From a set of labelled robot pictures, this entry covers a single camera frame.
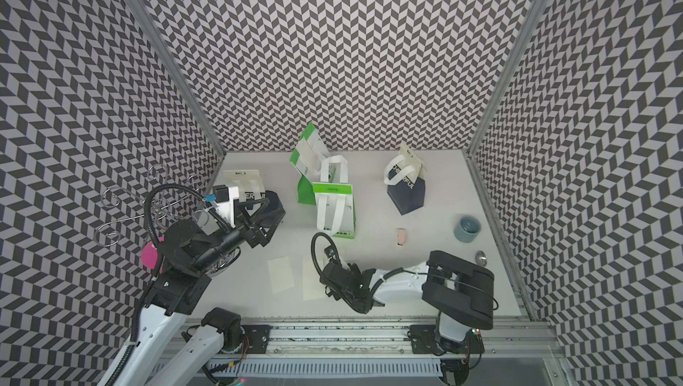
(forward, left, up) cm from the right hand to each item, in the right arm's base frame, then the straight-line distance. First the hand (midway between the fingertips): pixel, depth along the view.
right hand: (339, 280), depth 85 cm
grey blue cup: (+17, -45, +3) cm, 48 cm away
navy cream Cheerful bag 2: (+26, -22, +20) cm, 40 cm away
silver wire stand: (+22, +59, +15) cm, 65 cm away
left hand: (+6, +13, +34) cm, 37 cm away
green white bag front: (+35, +12, +20) cm, 42 cm away
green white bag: (+16, +1, +24) cm, 29 cm away
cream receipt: (-2, +9, +1) cm, 9 cm away
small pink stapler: (+14, -21, +3) cm, 25 cm away
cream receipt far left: (+2, +19, 0) cm, 20 cm away
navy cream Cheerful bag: (+23, +28, +21) cm, 42 cm away
